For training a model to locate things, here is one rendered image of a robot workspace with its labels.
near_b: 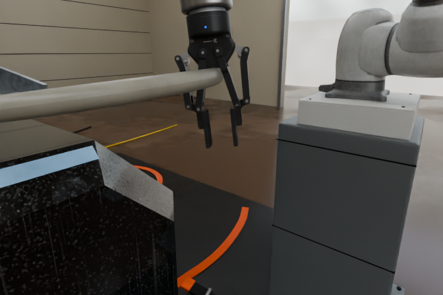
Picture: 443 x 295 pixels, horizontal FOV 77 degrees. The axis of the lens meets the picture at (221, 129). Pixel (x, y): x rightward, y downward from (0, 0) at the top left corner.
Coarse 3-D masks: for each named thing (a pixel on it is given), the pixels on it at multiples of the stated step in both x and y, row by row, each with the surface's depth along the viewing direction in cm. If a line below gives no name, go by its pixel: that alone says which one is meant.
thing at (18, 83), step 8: (0, 72) 70; (8, 72) 69; (16, 72) 69; (0, 80) 71; (8, 80) 70; (16, 80) 68; (24, 80) 67; (32, 80) 66; (0, 88) 69; (8, 88) 70; (16, 88) 69; (24, 88) 68; (32, 88) 67; (40, 88) 66
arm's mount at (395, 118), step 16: (320, 96) 97; (400, 96) 93; (416, 96) 93; (304, 112) 91; (320, 112) 88; (336, 112) 85; (352, 112) 82; (368, 112) 80; (384, 112) 77; (400, 112) 75; (416, 112) 86; (336, 128) 86; (352, 128) 83; (368, 128) 81; (384, 128) 78; (400, 128) 76
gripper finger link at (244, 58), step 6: (246, 54) 47; (240, 60) 48; (246, 60) 48; (246, 66) 48; (246, 72) 48; (246, 78) 48; (246, 84) 49; (246, 90) 49; (246, 96) 49; (246, 102) 49
